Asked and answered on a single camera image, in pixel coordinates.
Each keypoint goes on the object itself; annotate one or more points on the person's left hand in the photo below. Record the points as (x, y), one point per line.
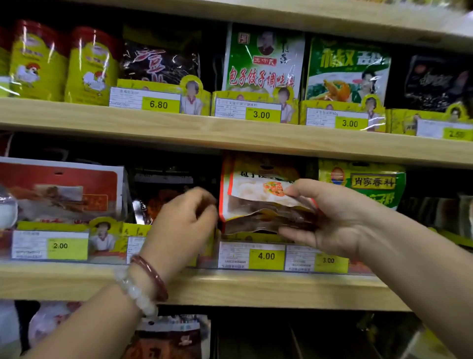
(177, 231)

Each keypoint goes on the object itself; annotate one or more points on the person's right hand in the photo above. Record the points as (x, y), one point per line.
(336, 218)

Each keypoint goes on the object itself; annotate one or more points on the green dumpling food packet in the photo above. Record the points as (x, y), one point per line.
(366, 181)

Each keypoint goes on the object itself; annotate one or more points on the wooden store shelving with goods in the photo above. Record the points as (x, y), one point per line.
(222, 133)

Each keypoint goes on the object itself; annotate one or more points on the person's right forearm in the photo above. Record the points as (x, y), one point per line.
(436, 281)

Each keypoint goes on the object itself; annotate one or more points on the person's left forearm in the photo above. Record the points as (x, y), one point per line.
(89, 325)

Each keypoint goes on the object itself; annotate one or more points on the brown orange packet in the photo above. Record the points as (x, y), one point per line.
(151, 201)

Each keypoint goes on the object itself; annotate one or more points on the dark seasoning packet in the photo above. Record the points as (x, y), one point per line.
(443, 213)

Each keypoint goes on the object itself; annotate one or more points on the red brown clear packet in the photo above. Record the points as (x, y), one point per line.
(166, 339)

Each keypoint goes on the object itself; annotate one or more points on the row of yellow price tags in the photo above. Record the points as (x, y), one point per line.
(159, 103)
(66, 248)

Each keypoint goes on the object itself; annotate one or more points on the red white flat packet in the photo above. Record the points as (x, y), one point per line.
(59, 189)

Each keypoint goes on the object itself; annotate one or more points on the green orange seasoning packet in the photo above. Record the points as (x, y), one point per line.
(347, 70)

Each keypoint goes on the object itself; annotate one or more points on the white pink packet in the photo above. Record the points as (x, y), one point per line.
(48, 318)

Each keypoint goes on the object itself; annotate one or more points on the dark spice packet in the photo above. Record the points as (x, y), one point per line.
(159, 63)

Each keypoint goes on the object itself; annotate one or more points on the black seasoning packet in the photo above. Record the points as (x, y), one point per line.
(440, 81)

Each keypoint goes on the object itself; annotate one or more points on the small white packet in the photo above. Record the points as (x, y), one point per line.
(6, 211)

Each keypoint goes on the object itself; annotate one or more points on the green white seasoning packet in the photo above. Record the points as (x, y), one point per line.
(262, 59)

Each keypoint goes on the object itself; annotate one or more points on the yellow jar red lid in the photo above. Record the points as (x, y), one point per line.
(37, 63)
(92, 66)
(4, 59)

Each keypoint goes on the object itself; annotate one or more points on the white plastic packet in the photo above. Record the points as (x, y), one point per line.
(7, 329)

